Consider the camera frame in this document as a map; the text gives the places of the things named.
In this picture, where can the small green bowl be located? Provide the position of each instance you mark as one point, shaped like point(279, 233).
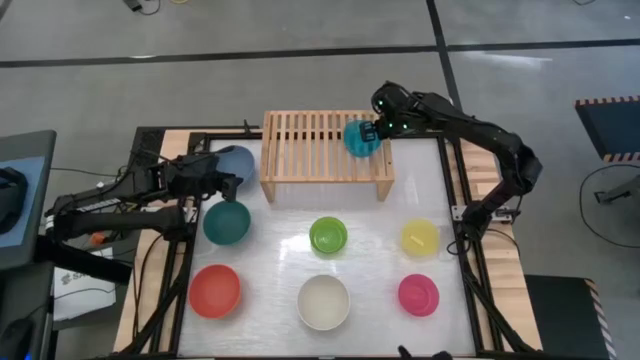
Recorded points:
point(328, 235)

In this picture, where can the black box with striped edge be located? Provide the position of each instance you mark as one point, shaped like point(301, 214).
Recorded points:
point(562, 320)

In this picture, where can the slatted wooden shelf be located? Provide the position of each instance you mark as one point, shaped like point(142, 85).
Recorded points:
point(310, 150)

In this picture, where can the blue platform with striped edge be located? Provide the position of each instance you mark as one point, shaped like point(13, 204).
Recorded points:
point(612, 127)

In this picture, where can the black table-level camera mount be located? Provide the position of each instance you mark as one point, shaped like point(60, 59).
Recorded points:
point(425, 355)

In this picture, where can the small pink bowl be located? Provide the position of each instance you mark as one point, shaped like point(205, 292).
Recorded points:
point(418, 295)

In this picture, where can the small orange object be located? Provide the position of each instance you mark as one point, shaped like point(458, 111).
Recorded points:
point(97, 238)

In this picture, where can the large dark teal bowl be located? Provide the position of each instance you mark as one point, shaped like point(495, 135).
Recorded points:
point(226, 223)

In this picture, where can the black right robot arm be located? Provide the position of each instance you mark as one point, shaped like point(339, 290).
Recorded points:
point(490, 135)

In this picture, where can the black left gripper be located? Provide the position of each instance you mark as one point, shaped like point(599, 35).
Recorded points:
point(192, 175)

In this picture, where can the black aluminium table frame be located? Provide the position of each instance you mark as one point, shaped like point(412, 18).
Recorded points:
point(470, 280)

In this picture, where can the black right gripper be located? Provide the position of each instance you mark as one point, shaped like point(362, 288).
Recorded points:
point(397, 112)

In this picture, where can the small cyan bowl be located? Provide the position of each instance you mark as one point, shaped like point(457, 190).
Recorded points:
point(354, 144)

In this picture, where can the large white bowl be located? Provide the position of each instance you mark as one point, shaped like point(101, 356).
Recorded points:
point(323, 302)

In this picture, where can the white paper sheet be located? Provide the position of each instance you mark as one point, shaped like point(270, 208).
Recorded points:
point(82, 295)

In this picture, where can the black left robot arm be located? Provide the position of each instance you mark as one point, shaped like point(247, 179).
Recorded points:
point(115, 220)

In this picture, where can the small yellow bowl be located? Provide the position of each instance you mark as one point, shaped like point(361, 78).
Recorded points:
point(420, 238)

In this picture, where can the grey side desk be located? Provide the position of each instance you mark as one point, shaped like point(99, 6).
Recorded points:
point(30, 200)

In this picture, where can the large orange bowl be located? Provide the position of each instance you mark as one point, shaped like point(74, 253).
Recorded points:
point(215, 291)

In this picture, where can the blue-grey bowl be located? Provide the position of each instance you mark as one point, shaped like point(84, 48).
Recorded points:
point(241, 161)

